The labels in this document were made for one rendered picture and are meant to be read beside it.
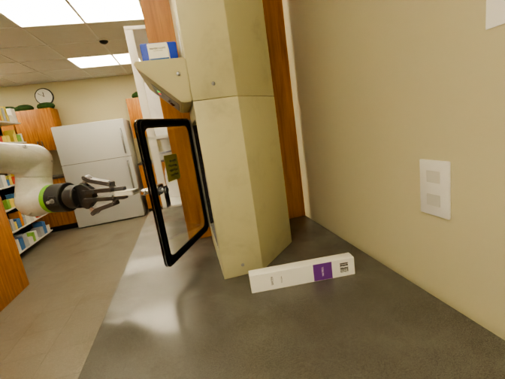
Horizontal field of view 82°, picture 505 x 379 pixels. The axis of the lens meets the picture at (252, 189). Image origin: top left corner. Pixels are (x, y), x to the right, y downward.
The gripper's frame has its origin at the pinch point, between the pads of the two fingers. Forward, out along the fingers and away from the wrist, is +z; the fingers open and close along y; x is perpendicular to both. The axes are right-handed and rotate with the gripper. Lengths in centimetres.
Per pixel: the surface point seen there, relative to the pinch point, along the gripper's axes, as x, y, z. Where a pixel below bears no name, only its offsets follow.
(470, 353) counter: -30, -24, 78
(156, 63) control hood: -10.1, 31.1, 23.2
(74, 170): 345, -21, -359
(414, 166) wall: -7, 2, 77
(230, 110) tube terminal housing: -3.4, 19.0, 37.0
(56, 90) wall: 399, 122, -405
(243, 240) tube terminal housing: -4.2, -15.0, 36.0
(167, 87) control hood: -9.5, 25.7, 24.6
